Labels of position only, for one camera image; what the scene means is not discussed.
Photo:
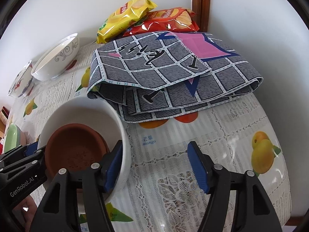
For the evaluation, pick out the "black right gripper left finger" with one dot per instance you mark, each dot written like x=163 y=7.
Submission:
x=72 y=192

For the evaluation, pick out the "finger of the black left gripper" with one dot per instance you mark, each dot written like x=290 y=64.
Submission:
x=33 y=165
x=19 y=152

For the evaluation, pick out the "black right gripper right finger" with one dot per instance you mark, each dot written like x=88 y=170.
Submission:
x=253 y=209

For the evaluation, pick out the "brown clay saucer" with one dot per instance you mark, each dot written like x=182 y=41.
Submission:
x=73 y=147
x=107 y=150

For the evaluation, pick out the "white round plate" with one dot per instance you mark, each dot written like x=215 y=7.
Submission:
x=99 y=115

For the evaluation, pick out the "person left hand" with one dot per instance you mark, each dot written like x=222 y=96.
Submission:
x=26 y=209

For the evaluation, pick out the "green square plate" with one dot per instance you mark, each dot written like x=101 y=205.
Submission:
x=14 y=138

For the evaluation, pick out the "brown patterned book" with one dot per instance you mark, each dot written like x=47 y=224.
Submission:
x=4 y=113

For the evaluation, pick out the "blue patterned porcelain bowl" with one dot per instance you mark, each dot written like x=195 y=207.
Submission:
x=23 y=82

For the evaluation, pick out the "fruit print lace tablecloth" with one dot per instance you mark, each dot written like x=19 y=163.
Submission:
x=162 y=193

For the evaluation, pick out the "large white porcelain bowl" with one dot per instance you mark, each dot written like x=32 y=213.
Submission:
x=56 y=60

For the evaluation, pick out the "grey checkered folded cloth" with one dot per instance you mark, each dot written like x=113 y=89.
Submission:
x=161 y=75

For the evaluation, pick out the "yellow chips bag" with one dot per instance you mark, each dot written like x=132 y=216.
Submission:
x=124 y=17

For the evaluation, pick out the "red chips bag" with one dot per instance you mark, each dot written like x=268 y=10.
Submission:
x=176 y=19

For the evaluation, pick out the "brown wooden door frame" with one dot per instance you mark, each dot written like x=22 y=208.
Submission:
x=202 y=13

